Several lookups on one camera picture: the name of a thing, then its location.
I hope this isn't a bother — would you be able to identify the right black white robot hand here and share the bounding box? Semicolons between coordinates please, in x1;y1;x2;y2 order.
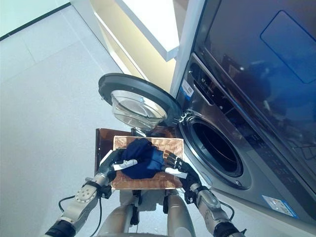
161;152;202;196

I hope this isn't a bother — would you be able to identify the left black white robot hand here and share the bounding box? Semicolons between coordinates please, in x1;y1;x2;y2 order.
98;149;138;177

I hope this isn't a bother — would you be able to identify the navy blue garment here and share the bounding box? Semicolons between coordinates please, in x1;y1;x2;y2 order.
120;138;168;180

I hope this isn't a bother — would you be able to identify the dark grey washing machine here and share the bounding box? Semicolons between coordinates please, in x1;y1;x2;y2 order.
175;53;316;220

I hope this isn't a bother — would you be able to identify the square wicker laundry basket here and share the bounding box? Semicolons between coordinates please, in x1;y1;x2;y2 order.
111;135;185;191

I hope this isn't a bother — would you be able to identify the right silver robot leg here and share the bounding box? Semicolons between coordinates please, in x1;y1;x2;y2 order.
162;190;196;237

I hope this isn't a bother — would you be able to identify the silver robot leg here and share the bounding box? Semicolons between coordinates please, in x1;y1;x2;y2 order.
97;190;143;237
162;190;196;237

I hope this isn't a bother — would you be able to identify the left silver robot leg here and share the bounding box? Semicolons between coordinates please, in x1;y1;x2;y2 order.
97;190;143;237

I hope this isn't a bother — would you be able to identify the round glass washer door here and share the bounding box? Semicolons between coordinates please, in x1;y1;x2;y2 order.
97;73;182;131

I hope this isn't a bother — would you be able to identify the blue white barcode sticker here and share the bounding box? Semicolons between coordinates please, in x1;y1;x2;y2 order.
181;79;195;102

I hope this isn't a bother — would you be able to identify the white blue info sticker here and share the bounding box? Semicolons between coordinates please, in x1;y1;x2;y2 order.
261;195;301;219

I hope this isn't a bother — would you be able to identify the white vertical cabinet panel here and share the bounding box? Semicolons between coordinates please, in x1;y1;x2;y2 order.
170;0;222;98

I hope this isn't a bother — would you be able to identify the white counter cabinet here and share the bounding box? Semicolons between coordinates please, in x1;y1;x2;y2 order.
71;0;181;86

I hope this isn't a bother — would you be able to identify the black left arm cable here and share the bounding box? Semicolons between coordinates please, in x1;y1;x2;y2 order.
58;187;103;235

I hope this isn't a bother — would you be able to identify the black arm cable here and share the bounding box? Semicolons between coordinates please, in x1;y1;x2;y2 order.
58;187;103;235
219;201;235;222

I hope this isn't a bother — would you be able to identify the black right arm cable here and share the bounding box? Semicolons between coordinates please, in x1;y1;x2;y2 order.
219;201;235;222

